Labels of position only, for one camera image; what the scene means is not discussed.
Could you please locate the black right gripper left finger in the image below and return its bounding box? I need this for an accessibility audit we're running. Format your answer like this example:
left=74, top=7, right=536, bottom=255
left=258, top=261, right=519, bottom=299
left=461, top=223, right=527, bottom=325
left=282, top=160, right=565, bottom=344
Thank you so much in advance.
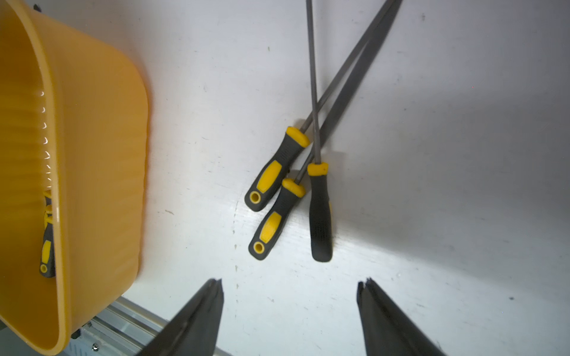
left=139, top=279, right=224, bottom=355

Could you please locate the yellow plastic storage tray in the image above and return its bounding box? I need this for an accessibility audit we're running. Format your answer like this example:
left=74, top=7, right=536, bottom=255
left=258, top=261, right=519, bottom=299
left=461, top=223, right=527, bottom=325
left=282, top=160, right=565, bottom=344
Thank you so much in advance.
left=1, top=1, right=149, bottom=355

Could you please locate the aluminium front rail frame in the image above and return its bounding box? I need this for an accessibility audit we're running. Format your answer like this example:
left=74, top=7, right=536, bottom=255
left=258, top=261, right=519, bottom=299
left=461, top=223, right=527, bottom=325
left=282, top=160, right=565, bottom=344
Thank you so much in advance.
left=62, top=298, right=226, bottom=355

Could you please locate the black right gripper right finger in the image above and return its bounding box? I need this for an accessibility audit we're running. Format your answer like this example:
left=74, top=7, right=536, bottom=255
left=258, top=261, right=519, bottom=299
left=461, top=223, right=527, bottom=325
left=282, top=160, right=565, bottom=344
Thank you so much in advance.
left=356, top=278, right=444, bottom=356

